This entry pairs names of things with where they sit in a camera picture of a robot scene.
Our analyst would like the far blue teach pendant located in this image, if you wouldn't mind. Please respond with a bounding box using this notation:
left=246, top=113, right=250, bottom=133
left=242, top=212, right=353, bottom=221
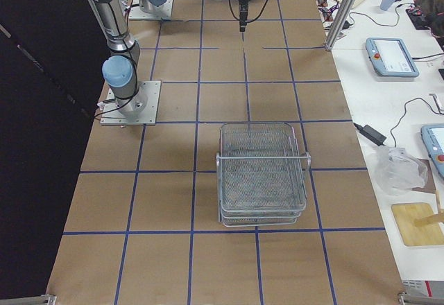
left=365, top=37, right=419, bottom=78

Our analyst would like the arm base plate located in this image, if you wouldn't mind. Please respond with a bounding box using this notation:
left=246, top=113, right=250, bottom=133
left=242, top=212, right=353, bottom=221
left=99, top=80, right=162, bottom=126
left=129, top=0, right=173, bottom=21

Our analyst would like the blue teach pendant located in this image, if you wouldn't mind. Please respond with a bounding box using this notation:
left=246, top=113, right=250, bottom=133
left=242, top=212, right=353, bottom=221
left=365, top=37, right=419, bottom=78
left=420, top=123, right=443, bottom=178

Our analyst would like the clear plastic bag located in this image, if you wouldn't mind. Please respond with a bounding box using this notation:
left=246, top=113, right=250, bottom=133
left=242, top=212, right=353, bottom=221
left=374, top=146, right=428, bottom=191

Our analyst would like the aluminium frame post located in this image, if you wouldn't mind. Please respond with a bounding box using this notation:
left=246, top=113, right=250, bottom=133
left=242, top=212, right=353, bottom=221
left=325, top=0, right=355, bottom=51

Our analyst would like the black power adapter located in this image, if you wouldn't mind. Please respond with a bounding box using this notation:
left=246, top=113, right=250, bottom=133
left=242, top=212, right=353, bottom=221
left=355, top=123, right=386, bottom=146

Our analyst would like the wooden board stand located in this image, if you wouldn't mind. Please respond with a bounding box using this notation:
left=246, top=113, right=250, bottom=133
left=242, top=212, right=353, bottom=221
left=391, top=191, right=443, bottom=247

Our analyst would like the near blue teach pendant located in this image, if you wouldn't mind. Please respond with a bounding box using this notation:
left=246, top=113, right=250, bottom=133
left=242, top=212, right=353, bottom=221
left=420, top=123, right=443, bottom=178

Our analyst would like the silver wire mesh shelf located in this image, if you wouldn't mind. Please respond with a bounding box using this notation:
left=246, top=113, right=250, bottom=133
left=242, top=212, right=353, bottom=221
left=216, top=122, right=311, bottom=227

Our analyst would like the brown paper table cover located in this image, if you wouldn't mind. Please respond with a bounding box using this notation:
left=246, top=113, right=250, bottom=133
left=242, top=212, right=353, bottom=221
left=47, top=0, right=402, bottom=304

